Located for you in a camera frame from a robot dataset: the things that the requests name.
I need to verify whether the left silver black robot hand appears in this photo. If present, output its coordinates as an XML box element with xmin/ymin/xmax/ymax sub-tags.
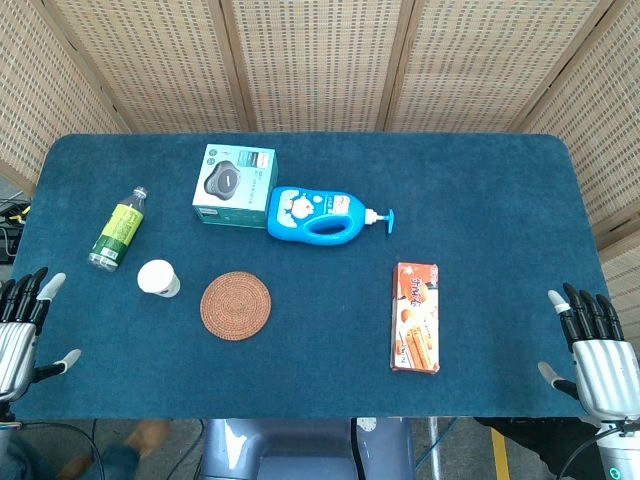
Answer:
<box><xmin>0</xmin><ymin>267</ymin><xmax>83</xmax><ymax>404</ymax></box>

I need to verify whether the teal white product box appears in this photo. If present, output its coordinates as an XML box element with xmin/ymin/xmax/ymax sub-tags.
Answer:
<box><xmin>192</xmin><ymin>143</ymin><xmax>279</xmax><ymax>230</ymax></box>

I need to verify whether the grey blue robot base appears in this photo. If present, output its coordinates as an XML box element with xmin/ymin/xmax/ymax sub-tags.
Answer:
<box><xmin>199</xmin><ymin>417</ymin><xmax>416</xmax><ymax>480</ymax></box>

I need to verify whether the orange biscuit stick box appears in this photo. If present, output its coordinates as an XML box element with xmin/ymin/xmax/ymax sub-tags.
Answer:
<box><xmin>389</xmin><ymin>262</ymin><xmax>441</xmax><ymax>374</ymax></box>

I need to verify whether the round brown woven coaster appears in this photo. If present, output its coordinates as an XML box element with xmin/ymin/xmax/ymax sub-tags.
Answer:
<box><xmin>199</xmin><ymin>270</ymin><xmax>273</xmax><ymax>342</ymax></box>

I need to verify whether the brown shoe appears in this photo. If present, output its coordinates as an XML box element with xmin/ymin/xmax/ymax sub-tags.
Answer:
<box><xmin>124</xmin><ymin>419</ymin><xmax>172</xmax><ymax>459</ymax></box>

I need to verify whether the green label plastic bottle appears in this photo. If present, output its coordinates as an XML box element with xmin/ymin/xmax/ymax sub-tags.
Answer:
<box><xmin>87</xmin><ymin>185</ymin><xmax>150</xmax><ymax>273</ymax></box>

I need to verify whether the blue pump detergent bottle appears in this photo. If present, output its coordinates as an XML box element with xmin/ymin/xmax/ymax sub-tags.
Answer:
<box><xmin>266</xmin><ymin>186</ymin><xmax>397</xmax><ymax>249</ymax></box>

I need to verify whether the white paper cup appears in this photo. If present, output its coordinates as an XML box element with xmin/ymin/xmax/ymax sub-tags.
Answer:
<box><xmin>136</xmin><ymin>258</ymin><xmax>182</xmax><ymax>299</ymax></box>

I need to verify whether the blue felt table mat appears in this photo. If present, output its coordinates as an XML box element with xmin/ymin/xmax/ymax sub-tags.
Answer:
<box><xmin>9</xmin><ymin>131</ymin><xmax>612</xmax><ymax>420</ymax></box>

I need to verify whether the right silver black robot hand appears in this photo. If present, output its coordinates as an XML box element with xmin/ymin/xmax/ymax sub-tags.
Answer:
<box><xmin>537</xmin><ymin>282</ymin><xmax>640</xmax><ymax>425</ymax></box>

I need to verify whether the bamboo folding screen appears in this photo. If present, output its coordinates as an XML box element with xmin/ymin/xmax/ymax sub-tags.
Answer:
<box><xmin>0</xmin><ymin>0</ymin><xmax>640</xmax><ymax>346</ymax></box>

